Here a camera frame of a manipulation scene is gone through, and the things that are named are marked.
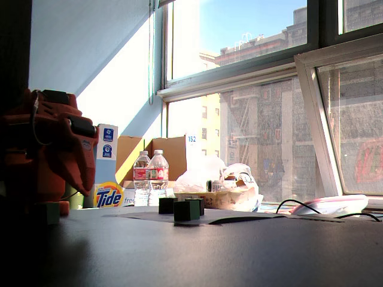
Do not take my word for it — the window blind cord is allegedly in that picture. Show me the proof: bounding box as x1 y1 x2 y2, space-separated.
147 0 157 106

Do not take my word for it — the black adapter output cable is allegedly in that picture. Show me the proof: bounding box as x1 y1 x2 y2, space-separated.
275 199 323 215

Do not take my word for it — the clear plastic bag with food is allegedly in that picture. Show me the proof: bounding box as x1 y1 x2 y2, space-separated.
173 154 265 212

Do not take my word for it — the pink pencil case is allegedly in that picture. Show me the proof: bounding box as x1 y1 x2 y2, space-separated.
290 194 369 216

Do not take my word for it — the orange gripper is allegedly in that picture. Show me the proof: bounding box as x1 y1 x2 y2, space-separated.
33 88 100 197

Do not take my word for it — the black cube with cross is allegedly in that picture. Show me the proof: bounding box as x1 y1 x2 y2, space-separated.
185 197 206 216
158 197 178 215

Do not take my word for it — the Tide detergent cardboard box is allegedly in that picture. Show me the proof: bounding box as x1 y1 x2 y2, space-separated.
93 123 188 209

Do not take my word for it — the black cable to table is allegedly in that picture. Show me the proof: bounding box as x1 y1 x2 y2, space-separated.
334 212 382 223

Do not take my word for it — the white window frame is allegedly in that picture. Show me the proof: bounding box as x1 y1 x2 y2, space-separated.
156 0 383 210

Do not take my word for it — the white numbered grid sheet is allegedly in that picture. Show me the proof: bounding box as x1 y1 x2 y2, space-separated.
103 207 285 225

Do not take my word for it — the clear plastic water bottle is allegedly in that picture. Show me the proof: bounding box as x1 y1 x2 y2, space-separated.
147 149 169 207
133 150 151 207

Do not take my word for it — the green cube with circle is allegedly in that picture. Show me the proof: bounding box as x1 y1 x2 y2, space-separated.
29 202 61 226
173 199 201 222

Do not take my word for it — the green cup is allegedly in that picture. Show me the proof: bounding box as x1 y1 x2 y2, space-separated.
66 182 86 209

